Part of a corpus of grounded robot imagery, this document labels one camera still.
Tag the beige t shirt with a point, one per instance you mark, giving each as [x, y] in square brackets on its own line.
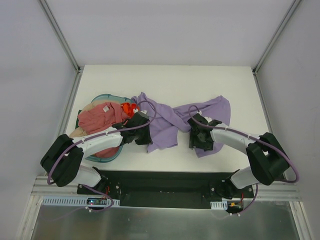
[79, 132]

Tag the aluminium frame post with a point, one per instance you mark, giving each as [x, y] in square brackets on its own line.
[277, 34]
[59, 34]

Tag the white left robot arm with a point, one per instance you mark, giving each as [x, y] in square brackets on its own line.
[63, 160]

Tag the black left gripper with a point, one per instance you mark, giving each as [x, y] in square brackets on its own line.
[144, 136]

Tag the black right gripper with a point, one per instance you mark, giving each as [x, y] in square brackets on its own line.
[196, 140]

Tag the orange red t shirt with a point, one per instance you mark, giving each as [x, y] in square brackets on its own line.
[129, 108]

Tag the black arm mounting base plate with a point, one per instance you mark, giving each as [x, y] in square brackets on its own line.
[151, 189]

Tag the white slotted cable duct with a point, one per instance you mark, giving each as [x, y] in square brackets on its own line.
[79, 201]
[219, 205]

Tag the dark green t shirt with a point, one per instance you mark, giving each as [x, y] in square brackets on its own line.
[77, 119]

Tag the left white slotted cable duct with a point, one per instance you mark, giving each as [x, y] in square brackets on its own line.
[79, 201]

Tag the pink t shirt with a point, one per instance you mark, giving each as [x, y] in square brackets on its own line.
[101, 117]

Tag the right aluminium frame post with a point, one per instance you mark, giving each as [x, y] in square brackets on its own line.
[277, 34]

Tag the left aluminium frame post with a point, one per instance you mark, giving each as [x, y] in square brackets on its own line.
[59, 34]

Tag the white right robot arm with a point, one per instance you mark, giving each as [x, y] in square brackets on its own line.
[267, 160]

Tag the right white slotted cable duct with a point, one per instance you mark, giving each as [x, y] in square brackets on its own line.
[219, 205]

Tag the lavender t shirt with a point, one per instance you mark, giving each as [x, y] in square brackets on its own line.
[169, 120]

